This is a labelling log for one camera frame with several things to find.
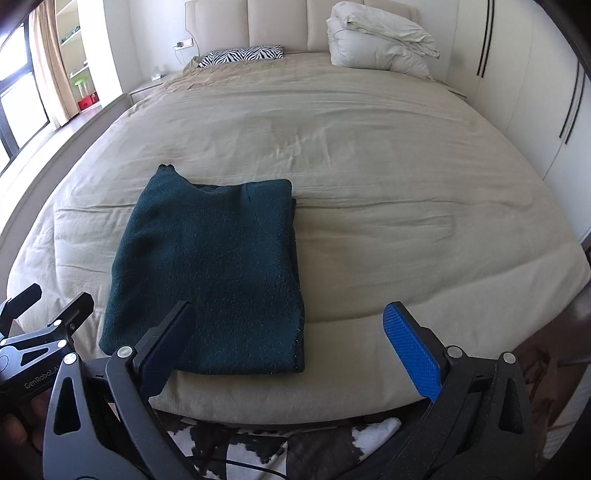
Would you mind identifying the white nightstand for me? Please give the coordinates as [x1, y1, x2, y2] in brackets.
[129, 71, 185, 106]

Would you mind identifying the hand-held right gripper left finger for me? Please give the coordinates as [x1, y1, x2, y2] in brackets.
[42, 300, 204, 480]

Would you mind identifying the beige bed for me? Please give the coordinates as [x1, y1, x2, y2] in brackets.
[7, 51, 589, 425]

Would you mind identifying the beige padded headboard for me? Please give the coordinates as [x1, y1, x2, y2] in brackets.
[185, 0, 422, 65]

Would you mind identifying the white wardrobe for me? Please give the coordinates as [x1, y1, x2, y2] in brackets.
[434, 0, 591, 185]

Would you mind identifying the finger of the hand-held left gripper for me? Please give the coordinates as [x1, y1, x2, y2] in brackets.
[0, 284, 43, 330]
[0, 292, 95, 356]

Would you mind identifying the teal knit sweater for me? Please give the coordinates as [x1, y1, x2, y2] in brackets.
[98, 164, 306, 376]

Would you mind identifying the person's left hand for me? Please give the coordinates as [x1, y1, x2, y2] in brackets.
[0, 392, 47, 459]

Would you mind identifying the white folded duvet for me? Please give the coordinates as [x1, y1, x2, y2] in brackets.
[326, 1, 440, 80]

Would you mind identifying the beige curtain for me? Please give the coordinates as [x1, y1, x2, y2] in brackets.
[30, 0, 79, 123]

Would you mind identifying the dark framed window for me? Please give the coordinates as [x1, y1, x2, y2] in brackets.
[0, 23, 51, 162]

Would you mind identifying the zebra print pillow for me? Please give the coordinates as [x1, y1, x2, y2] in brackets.
[198, 45, 284, 68]

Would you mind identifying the white open shelf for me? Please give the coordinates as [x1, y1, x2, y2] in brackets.
[53, 0, 100, 114]

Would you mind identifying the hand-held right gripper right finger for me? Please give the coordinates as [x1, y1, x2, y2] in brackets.
[381, 301, 548, 480]

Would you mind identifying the black cable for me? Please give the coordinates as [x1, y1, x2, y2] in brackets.
[198, 455, 288, 480]

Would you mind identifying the cowhide rug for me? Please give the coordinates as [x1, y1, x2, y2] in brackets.
[166, 415, 402, 480]

